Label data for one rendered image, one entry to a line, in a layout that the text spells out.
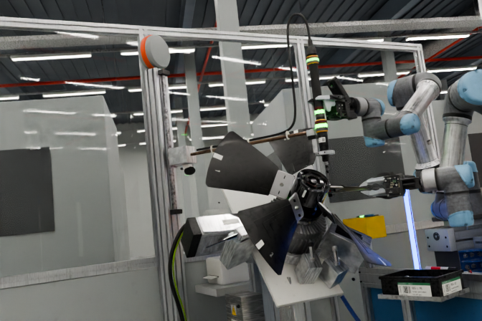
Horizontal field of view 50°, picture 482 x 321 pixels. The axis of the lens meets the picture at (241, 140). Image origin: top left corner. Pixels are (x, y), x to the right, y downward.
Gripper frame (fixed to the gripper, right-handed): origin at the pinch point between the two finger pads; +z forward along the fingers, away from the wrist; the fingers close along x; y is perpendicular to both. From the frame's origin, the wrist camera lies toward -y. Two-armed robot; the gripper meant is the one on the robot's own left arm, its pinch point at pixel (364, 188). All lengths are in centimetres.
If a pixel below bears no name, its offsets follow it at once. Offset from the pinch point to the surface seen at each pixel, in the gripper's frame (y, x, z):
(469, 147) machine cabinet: -392, 1, -14
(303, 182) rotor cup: 18.2, -5.8, 15.4
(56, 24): 16, -87, 116
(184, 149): 3, -25, 70
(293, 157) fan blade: -1.5, -14.7, 25.1
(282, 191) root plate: 15.2, -3.4, 24.4
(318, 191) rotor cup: 17.6, -2.0, 10.8
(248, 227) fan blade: 44, 4, 25
